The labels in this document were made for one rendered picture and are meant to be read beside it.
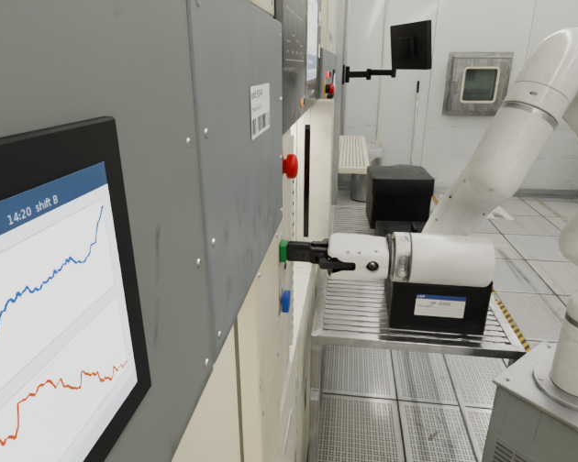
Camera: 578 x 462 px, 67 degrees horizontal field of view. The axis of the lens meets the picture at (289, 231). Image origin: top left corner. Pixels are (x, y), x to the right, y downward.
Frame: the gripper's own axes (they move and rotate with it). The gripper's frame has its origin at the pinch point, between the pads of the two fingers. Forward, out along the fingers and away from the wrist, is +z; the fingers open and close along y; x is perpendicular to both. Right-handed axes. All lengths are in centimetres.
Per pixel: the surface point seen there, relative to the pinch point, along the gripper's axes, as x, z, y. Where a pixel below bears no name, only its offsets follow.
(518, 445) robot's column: -59, -54, 21
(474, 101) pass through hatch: -7, -147, 466
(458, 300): -33, -41, 46
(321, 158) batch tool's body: 2, 0, 70
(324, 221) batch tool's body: -19, -1, 70
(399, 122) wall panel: -34, -68, 480
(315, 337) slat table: -45, -1, 40
